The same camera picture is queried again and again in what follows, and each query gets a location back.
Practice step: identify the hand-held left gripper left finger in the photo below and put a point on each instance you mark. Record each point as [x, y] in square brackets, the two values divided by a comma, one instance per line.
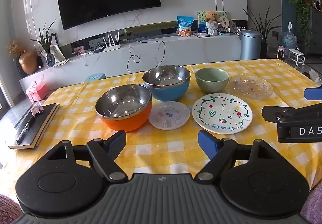
[118, 141]

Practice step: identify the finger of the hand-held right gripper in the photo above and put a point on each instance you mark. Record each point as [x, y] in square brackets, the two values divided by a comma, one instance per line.
[313, 93]
[274, 113]

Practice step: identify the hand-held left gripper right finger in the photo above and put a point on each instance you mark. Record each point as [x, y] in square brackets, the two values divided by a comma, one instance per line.
[207, 143]

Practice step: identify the orange steel bowl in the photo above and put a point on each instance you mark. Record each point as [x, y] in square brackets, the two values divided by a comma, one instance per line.
[125, 123]

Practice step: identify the white plate with fruit drawings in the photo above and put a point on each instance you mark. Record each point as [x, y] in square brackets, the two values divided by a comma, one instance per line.
[221, 113]

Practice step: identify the clear glass printed plate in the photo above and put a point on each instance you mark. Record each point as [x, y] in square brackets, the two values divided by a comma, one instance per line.
[251, 86]

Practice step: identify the small white printed plate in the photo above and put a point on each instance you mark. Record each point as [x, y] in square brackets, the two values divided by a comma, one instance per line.
[168, 115]

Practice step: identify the green ceramic bowl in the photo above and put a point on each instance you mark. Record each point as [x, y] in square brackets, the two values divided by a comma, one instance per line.
[211, 86]

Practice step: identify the blue steel bowl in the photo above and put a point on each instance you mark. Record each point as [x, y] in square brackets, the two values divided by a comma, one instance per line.
[166, 93]

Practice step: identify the white round stool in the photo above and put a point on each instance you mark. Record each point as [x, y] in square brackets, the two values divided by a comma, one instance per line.
[296, 54]

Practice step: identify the yellow checked tablecloth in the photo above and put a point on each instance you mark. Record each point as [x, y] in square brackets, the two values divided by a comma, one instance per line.
[163, 153]

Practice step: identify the pink heater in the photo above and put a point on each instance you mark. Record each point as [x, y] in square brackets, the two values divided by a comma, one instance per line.
[281, 53]

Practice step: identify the water bottle with pump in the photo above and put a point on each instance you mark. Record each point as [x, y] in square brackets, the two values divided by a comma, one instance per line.
[288, 40]

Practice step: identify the grey trash can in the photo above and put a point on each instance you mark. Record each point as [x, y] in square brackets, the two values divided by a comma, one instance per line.
[250, 45]

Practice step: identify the black notebook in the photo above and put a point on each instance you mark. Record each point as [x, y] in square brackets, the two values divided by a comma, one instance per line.
[40, 123]

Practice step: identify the long-leaf potted plant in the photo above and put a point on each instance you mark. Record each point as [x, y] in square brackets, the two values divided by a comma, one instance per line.
[264, 30]

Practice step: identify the pink binder clip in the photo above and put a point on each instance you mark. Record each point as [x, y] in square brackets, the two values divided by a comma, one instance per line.
[36, 108]

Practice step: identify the white marble tv cabinet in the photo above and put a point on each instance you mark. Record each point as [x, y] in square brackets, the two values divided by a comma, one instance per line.
[151, 55]

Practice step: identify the white router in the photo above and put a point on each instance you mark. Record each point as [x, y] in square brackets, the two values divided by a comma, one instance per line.
[112, 48]

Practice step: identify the black pen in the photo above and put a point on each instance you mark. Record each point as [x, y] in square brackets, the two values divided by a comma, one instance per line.
[25, 129]

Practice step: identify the small black box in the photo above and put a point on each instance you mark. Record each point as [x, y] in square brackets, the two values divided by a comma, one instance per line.
[98, 49]

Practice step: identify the potted ivy plant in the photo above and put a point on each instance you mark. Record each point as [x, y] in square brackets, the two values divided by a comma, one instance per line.
[300, 0]

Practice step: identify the pink storage box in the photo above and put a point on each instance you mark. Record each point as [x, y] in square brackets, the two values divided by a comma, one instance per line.
[36, 91]

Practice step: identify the papers on cabinet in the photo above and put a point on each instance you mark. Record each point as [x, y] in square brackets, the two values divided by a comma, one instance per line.
[60, 62]

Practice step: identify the white hand fan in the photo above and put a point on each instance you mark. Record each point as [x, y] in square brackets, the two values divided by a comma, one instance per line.
[223, 22]

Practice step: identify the grey laptop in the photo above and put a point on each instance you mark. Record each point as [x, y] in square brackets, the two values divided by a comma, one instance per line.
[203, 35]

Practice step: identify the leafy plant in blue vase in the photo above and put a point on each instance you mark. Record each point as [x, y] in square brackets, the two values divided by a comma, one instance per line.
[49, 60]

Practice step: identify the white sketch card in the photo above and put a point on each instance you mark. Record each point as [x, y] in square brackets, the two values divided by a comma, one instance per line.
[58, 52]

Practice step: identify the teddy bear bouquet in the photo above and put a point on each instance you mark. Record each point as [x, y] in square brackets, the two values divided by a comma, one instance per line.
[210, 23]

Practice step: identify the green painting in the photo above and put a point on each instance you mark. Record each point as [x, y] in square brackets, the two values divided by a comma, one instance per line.
[201, 20]

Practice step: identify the blue snack bag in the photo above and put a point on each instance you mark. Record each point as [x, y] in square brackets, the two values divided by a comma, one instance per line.
[185, 26]

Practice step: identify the gold vase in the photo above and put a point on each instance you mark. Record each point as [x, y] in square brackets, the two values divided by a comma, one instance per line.
[28, 62]

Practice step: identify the glass sliding door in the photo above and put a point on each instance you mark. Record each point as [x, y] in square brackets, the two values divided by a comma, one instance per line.
[5, 103]

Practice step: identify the purple fluffy cloth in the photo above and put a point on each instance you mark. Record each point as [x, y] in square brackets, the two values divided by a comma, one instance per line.
[8, 210]

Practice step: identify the dried flowers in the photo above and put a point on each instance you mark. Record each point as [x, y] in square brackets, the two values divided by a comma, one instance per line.
[15, 47]

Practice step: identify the wall socket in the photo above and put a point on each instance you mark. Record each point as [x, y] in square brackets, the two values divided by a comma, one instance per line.
[276, 34]

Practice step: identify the pink photo frame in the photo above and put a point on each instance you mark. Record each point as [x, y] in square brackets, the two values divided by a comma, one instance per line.
[79, 50]

